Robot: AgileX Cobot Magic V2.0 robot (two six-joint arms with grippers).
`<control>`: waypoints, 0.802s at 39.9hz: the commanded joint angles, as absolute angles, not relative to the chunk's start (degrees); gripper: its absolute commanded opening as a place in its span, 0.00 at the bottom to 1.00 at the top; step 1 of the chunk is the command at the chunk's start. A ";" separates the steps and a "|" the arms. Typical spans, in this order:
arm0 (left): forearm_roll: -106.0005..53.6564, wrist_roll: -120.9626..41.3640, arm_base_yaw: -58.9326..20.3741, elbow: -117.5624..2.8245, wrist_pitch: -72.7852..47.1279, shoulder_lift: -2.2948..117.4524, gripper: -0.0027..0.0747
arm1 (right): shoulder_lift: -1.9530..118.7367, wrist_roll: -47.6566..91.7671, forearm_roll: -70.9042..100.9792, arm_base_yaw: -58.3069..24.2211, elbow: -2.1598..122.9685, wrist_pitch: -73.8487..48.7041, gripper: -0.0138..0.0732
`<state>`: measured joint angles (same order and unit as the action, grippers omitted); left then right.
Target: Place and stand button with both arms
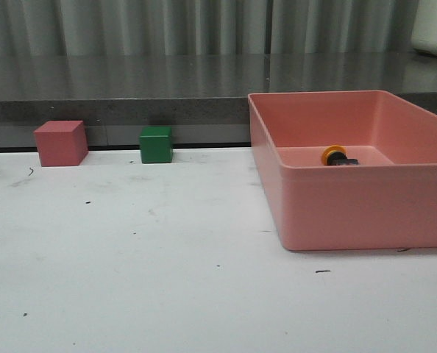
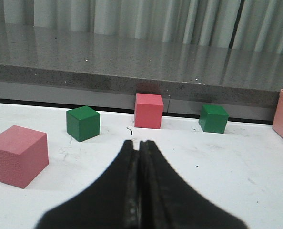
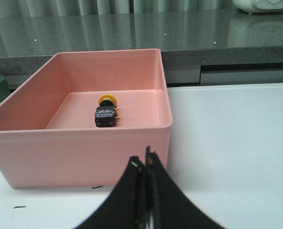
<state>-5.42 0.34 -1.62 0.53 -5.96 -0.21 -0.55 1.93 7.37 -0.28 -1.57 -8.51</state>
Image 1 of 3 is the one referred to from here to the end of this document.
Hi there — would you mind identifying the yellow push button switch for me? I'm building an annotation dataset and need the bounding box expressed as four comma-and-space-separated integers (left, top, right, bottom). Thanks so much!
321, 145, 359, 166

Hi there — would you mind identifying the green cube block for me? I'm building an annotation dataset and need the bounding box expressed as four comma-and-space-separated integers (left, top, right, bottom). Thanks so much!
139, 126, 173, 164

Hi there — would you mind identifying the grey stone counter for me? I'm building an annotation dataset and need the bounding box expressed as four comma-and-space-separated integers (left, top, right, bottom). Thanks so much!
0, 52, 437, 150

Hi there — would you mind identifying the pink cube block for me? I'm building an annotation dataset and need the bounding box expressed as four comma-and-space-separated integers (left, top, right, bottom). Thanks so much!
33, 121, 88, 167

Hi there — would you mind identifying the pink plastic bin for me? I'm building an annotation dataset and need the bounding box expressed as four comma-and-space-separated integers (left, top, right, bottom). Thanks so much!
249, 90, 437, 251

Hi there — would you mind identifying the white appliance on counter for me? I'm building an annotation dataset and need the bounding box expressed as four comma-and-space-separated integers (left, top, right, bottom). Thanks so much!
411, 0, 437, 56

